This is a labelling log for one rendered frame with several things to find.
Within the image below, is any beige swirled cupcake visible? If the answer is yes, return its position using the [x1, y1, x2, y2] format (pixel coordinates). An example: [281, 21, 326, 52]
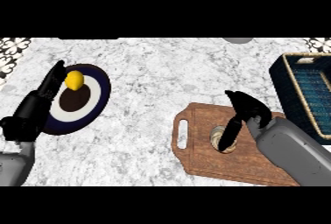
[210, 125, 239, 154]

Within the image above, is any brown wooden cutting board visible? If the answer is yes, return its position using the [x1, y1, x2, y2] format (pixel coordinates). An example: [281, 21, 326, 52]
[170, 101, 301, 187]

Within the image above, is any yellow lemon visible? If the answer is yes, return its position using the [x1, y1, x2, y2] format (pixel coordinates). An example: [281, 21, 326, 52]
[65, 70, 85, 91]

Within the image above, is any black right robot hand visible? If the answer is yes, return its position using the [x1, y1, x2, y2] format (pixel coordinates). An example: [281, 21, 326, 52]
[217, 89, 275, 153]

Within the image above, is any dark blue wicker basket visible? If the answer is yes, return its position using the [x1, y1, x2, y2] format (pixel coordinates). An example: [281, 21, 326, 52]
[267, 52, 331, 146]

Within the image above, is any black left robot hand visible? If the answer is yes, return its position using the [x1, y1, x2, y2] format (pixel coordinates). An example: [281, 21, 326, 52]
[0, 59, 68, 143]

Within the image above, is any grey round object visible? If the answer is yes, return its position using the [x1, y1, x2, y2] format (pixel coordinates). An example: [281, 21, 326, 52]
[221, 37, 254, 45]

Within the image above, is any navy and white round plate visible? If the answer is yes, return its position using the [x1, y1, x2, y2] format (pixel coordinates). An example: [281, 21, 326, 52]
[41, 63, 112, 136]

